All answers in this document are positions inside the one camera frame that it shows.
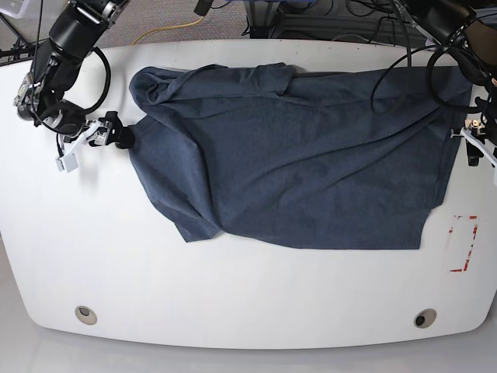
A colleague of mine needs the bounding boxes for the right table cable grommet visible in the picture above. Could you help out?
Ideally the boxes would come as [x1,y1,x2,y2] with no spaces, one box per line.
[414,309,437,329]

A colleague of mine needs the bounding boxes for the red tape rectangle marking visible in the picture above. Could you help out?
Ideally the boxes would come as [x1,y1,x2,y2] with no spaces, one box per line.
[445,215,479,274]

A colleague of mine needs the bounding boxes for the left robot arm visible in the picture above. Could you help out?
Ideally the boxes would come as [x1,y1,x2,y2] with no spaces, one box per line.
[387,1,496,167]

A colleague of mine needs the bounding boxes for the left table cable grommet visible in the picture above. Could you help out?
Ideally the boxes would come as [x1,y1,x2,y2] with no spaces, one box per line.
[75,305,98,326]

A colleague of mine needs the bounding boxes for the yellow cable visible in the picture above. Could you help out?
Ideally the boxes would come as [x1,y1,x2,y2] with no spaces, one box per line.
[134,13,205,44]

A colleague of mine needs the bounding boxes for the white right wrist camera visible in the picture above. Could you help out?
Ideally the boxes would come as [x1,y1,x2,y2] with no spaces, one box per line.
[56,153,78,173]

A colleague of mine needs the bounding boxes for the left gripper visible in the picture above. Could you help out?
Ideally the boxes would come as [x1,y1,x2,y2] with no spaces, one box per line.
[450,114,496,166]

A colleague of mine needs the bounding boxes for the table cable grommet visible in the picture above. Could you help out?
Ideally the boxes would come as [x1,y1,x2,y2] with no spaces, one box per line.
[75,305,98,326]
[414,309,437,329]

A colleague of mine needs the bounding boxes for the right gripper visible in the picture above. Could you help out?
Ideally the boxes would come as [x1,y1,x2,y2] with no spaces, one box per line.
[80,111,134,150]

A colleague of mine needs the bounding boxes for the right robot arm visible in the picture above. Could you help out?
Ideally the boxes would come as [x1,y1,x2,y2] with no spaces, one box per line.
[14,1,129,150]

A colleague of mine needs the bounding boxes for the blue T-shirt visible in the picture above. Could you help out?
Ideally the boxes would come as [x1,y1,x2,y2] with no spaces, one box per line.
[129,63,466,249]

